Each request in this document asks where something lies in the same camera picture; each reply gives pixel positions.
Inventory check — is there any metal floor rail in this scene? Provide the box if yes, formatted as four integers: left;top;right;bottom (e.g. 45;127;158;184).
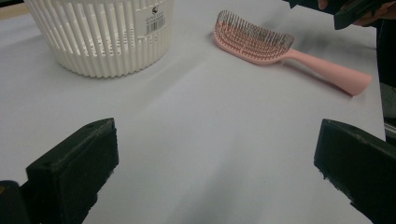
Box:
384;122;396;138

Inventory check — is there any wooden table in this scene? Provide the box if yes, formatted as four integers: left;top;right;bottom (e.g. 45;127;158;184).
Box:
0;3;31;21

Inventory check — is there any white table cover board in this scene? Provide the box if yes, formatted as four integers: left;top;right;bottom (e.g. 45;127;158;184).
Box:
0;0;387;224

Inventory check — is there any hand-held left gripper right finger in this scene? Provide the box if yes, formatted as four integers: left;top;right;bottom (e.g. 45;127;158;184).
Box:
313;118;396;224

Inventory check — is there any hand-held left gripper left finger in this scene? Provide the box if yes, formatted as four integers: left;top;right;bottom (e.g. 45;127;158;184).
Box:
25;117;120;224

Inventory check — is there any pink checkered cloth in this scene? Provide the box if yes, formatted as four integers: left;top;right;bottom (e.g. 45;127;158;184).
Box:
212;9;373;97

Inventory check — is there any white slotted plastic basket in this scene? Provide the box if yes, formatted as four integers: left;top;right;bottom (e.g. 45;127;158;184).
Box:
23;0;176;78

